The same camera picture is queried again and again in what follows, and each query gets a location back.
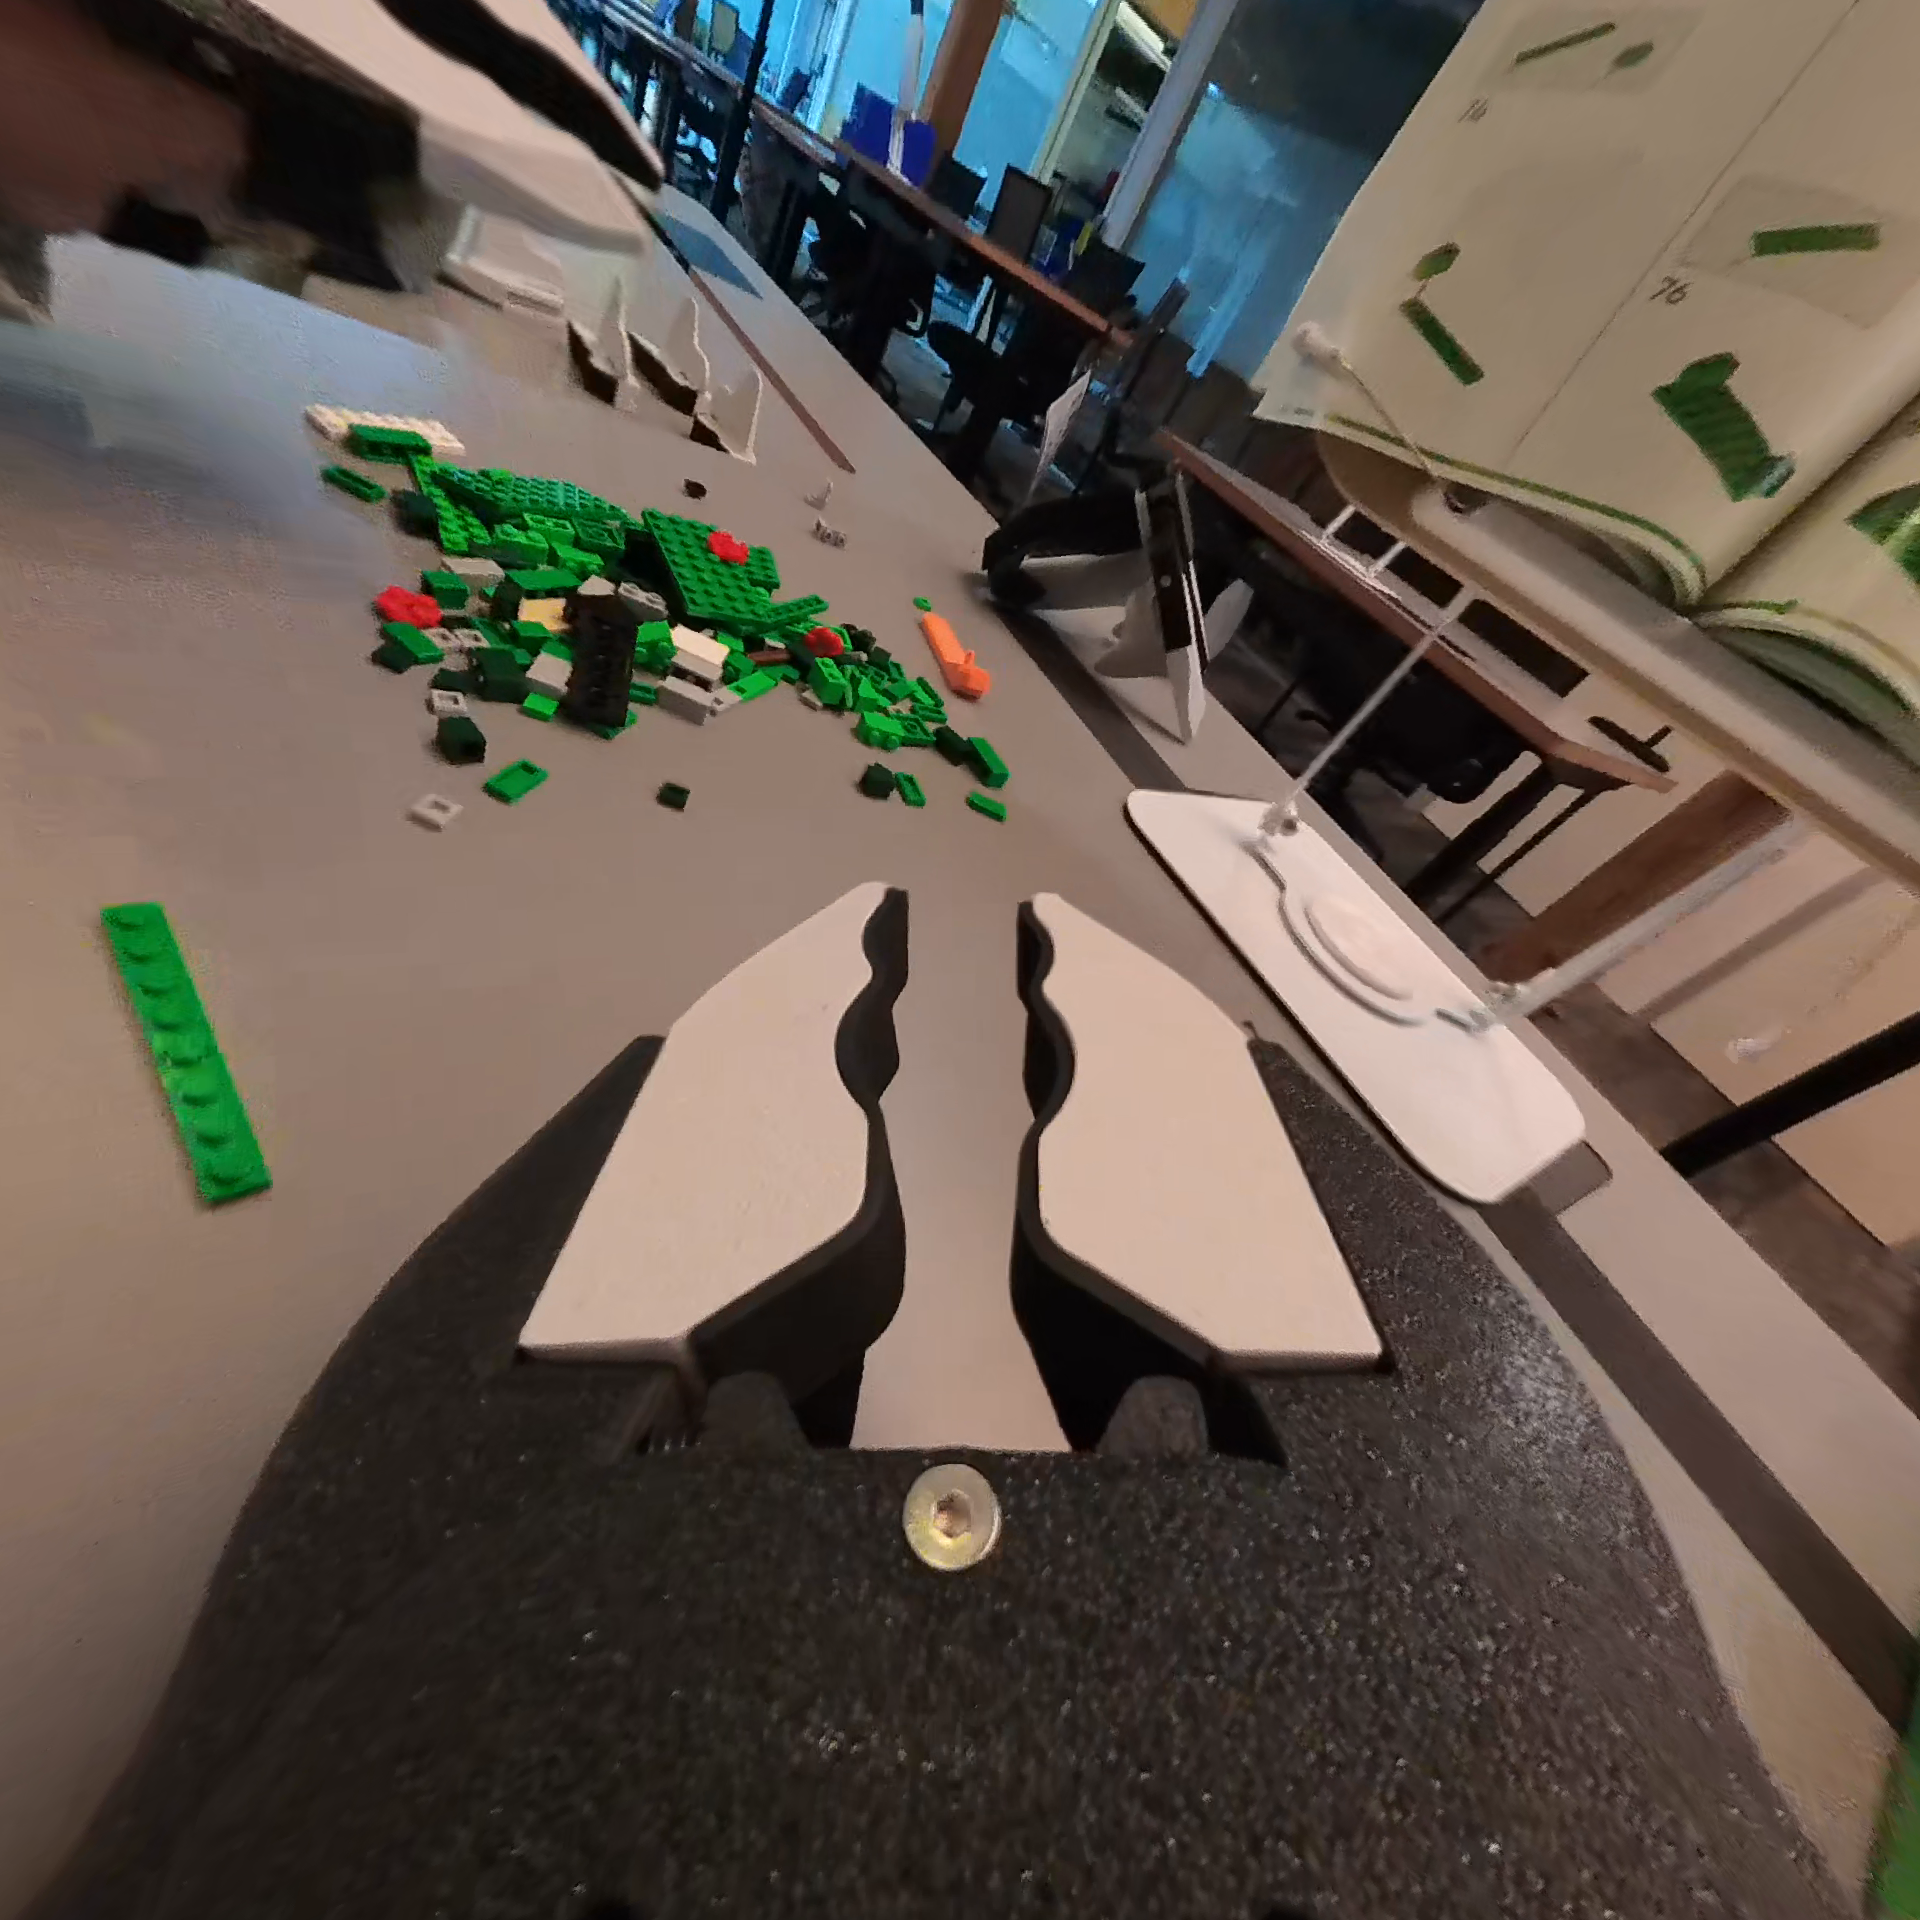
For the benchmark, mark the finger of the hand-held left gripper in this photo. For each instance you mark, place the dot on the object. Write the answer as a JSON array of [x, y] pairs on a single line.
[[546, 30], [524, 165]]

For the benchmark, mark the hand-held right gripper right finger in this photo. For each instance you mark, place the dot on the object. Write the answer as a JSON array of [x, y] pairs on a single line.
[[1184, 1171]]

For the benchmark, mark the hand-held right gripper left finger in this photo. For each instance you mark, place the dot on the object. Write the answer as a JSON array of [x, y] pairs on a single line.
[[720, 1141]]

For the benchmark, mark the pile of lego pieces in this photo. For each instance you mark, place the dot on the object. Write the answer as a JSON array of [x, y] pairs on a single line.
[[705, 564]]

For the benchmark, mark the long green lego plate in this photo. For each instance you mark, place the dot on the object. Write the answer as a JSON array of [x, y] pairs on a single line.
[[188, 1050]]

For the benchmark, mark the small green lego tile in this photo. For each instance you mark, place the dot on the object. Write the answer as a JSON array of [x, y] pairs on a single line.
[[515, 781]]

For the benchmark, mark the dark green lego brick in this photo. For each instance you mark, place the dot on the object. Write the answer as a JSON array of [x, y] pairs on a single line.
[[459, 739]]

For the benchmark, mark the lego instruction booklet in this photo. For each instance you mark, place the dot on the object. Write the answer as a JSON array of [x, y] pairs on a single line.
[[1576, 226]]

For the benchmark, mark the person's left hand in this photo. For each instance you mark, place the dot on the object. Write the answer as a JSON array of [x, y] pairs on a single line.
[[105, 135]]

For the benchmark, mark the torn cardboard packaging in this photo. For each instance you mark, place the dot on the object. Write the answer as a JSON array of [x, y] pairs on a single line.
[[674, 377]]

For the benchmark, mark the wooden column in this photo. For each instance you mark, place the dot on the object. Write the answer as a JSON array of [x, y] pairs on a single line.
[[960, 61]]

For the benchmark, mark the black office chairs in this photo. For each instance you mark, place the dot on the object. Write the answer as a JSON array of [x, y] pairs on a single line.
[[960, 284]]

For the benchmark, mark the orange brick separator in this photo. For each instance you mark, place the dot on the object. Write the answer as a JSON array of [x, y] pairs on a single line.
[[953, 652]]

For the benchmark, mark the wooden background table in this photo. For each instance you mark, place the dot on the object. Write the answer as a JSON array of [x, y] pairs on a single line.
[[1424, 645]]

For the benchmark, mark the black and white device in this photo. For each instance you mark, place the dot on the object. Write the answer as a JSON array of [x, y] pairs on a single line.
[[1079, 556]]

